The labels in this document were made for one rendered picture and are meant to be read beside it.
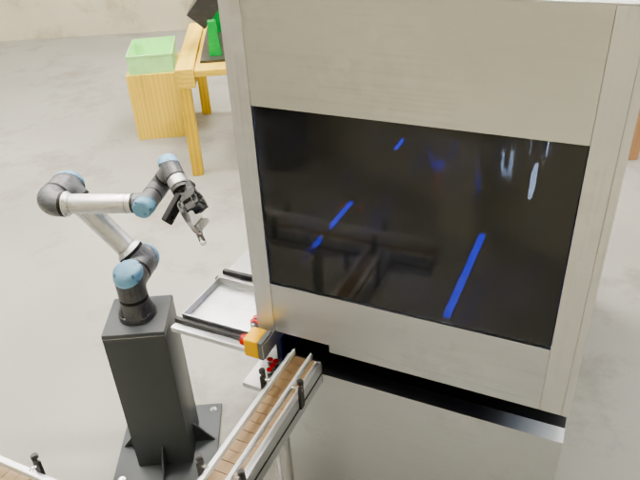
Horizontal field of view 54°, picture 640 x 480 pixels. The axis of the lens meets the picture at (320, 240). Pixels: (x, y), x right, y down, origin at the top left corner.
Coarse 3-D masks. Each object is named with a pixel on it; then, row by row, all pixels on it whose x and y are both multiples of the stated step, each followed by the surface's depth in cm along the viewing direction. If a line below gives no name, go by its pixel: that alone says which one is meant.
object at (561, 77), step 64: (256, 0) 154; (320, 0) 148; (384, 0) 141; (448, 0) 136; (512, 0) 130; (576, 0) 126; (256, 64) 163; (320, 64) 156; (384, 64) 149; (448, 64) 143; (512, 64) 137; (576, 64) 131; (448, 128) 150; (512, 128) 144; (576, 128) 138; (576, 256) 153; (320, 320) 200; (384, 320) 189; (576, 320) 162; (448, 384) 191; (512, 384) 181
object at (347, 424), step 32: (352, 384) 209; (384, 384) 207; (320, 416) 224; (352, 416) 217; (384, 416) 210; (416, 416) 204; (448, 416) 198; (480, 416) 194; (512, 416) 193; (320, 448) 234; (352, 448) 226; (384, 448) 218; (416, 448) 212; (448, 448) 205; (480, 448) 199; (512, 448) 193; (544, 448) 188
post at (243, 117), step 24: (240, 24) 159; (240, 48) 163; (240, 72) 167; (240, 96) 170; (240, 120) 174; (240, 144) 178; (240, 168) 183; (264, 216) 190; (264, 240) 193; (264, 264) 198; (264, 288) 204; (264, 312) 210
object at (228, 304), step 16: (208, 288) 252; (224, 288) 257; (240, 288) 256; (192, 304) 244; (208, 304) 248; (224, 304) 248; (240, 304) 247; (208, 320) 234; (224, 320) 239; (240, 320) 239
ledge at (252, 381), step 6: (264, 360) 220; (258, 366) 217; (264, 366) 217; (252, 372) 215; (258, 372) 215; (246, 378) 213; (252, 378) 212; (258, 378) 212; (246, 384) 211; (252, 384) 210; (258, 384) 210; (258, 390) 210
